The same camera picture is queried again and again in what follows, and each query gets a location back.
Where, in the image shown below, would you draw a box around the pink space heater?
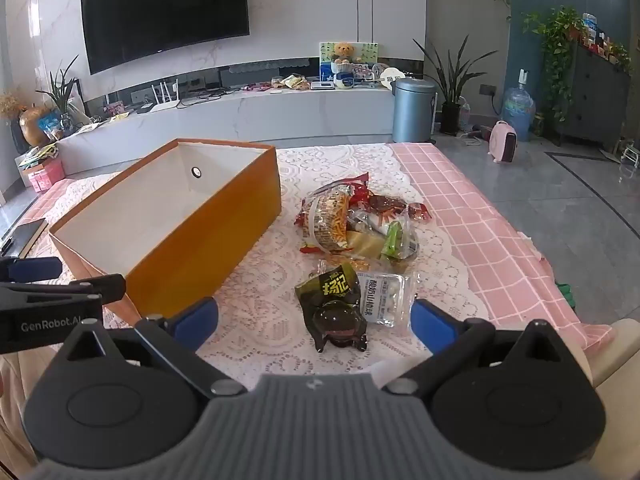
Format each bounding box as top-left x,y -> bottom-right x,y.
490,121 -> 519,164

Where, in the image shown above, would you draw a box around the green plant in glass vase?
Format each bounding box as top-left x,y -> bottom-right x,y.
36,55 -> 82,134

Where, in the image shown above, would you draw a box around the white marble television console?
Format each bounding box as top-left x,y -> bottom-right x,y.
55,85 -> 401,173

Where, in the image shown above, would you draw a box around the trailing pothos plant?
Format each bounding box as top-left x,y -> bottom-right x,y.
522,6 -> 586,122

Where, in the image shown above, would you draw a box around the orange cardboard box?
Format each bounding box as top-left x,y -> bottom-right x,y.
48,137 -> 284,320

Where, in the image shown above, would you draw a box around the pink checked tablecloth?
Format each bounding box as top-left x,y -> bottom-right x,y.
17,142 -> 615,361

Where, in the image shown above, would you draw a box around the pink storage box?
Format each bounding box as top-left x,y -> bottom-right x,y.
27,157 -> 66,193

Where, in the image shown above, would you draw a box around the black notebook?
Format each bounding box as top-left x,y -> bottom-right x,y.
0,218 -> 49,257

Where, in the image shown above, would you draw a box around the white wifi router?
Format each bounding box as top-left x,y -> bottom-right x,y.
145,81 -> 182,114

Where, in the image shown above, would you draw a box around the dark grey drawer cabinet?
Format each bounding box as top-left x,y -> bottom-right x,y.
555,40 -> 632,152

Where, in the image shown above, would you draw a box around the gold foil packet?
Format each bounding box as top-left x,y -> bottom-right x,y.
345,230 -> 396,261

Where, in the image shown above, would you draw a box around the blue-grey metal trash can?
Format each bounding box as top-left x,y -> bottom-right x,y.
391,77 -> 437,144

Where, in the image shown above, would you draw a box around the black television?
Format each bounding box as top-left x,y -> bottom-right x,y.
80,0 -> 251,76

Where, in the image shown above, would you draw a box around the blue water jug with pump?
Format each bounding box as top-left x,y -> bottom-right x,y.
501,69 -> 537,142

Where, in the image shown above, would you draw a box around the beige sofa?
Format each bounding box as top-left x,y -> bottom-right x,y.
590,319 -> 640,397

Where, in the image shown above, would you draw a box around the green snack packet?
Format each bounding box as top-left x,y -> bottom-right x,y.
381,220 -> 420,262

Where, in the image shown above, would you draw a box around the clear plastic snack packet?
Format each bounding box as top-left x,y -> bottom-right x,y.
347,207 -> 401,235

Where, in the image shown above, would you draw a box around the white round hand fan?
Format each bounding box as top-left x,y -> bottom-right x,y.
379,66 -> 409,92

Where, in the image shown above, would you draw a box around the brown round vase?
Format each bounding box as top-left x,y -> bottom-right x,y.
19,105 -> 54,149

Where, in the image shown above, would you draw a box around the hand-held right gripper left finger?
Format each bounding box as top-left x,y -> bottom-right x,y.
57,296 -> 248,398

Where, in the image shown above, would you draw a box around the green picture board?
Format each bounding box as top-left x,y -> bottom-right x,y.
319,40 -> 381,69

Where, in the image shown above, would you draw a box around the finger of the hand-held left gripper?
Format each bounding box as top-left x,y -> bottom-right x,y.
0,273 -> 127,307
0,256 -> 64,284

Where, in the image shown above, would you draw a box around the dried flower bunch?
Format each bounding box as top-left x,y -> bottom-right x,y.
0,91 -> 27,121

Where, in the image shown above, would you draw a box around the red snack bag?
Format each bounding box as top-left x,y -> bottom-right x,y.
294,172 -> 373,257

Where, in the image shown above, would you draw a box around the long-leaf plant in black pot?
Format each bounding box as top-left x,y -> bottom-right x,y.
412,35 -> 501,136

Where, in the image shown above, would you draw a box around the clear packet white candies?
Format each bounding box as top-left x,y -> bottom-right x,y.
355,270 -> 422,329

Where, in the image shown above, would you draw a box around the black snack packet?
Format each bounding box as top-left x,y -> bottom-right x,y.
294,261 -> 372,352

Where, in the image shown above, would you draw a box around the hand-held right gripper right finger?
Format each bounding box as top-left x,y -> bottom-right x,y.
382,298 -> 569,396

